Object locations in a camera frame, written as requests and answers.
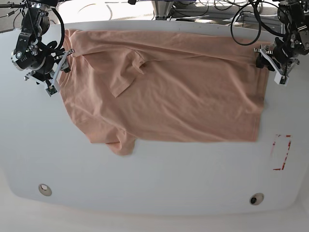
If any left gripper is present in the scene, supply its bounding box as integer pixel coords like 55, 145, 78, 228
254, 38, 300, 76

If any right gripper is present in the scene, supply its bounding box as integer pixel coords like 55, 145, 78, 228
24, 49, 75, 89

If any peach pink T-shirt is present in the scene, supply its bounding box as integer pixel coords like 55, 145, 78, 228
59, 29, 269, 155

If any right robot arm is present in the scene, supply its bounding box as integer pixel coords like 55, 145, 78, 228
6, 0, 74, 96

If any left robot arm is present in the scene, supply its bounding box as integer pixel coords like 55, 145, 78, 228
254, 0, 309, 86

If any black tripod stand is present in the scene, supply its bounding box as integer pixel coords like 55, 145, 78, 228
0, 0, 25, 31

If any red tape rectangle marking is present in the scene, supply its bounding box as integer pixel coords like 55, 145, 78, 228
270, 134, 292, 171

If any left round table grommet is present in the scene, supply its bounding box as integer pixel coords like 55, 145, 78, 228
38, 184, 52, 197

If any round table grommet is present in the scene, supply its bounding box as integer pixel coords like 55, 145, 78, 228
250, 193, 264, 206
38, 184, 52, 197

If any right round table grommet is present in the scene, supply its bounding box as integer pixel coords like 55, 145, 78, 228
250, 193, 264, 206

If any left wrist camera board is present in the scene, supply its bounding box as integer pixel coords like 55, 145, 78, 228
274, 72, 289, 86

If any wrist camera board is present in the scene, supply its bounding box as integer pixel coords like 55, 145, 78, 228
46, 85, 58, 97
274, 72, 289, 86

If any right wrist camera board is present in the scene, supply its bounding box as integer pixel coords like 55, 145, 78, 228
46, 85, 58, 97

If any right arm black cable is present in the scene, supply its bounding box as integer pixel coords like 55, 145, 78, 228
47, 6, 66, 53

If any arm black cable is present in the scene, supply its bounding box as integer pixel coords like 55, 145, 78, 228
230, 0, 287, 46
47, 6, 66, 53

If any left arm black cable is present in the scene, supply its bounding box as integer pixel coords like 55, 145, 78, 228
230, 0, 287, 46

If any grey metal centre post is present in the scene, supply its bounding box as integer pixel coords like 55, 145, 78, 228
152, 0, 174, 20

